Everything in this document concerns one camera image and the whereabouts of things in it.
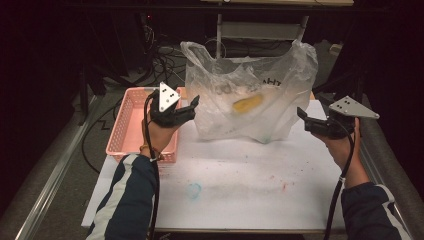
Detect hand-held gripper cable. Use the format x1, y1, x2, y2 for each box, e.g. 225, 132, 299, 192
142, 90, 162, 240
322, 122, 357, 240

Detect left hand-held gripper cable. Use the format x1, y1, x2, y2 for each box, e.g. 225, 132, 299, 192
142, 90, 162, 240

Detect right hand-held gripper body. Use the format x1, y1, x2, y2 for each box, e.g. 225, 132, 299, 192
304, 95, 381, 140

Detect white metal frame desk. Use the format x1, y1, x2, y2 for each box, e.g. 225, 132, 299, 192
199, 0, 355, 61

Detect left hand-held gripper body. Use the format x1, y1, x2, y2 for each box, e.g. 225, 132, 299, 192
148, 81, 197, 129

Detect black floor cable loop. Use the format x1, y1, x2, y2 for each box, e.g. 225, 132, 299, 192
81, 97, 125, 175

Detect person's right hand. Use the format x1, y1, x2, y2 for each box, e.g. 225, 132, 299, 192
313, 117, 372, 190

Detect bundle of floor cables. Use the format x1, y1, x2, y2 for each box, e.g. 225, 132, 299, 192
139, 13, 188, 88

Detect clear plastic bag yellow face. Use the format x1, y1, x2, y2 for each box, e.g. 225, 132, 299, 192
179, 38, 320, 145

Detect white table mat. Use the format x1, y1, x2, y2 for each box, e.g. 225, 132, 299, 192
81, 99, 348, 232

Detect right hand-held gripper cable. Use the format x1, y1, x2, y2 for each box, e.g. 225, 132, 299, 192
322, 122, 357, 240

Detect pink plastic basket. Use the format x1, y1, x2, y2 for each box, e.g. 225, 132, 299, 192
105, 86, 183, 165

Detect person's left hand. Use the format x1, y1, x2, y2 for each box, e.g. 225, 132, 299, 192
139, 117, 182, 160

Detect metal floor rail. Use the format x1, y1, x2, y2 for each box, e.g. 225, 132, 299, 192
346, 126, 416, 240
14, 95, 102, 240

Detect wrist bracelet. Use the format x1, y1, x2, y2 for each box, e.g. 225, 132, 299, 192
139, 143, 165, 162

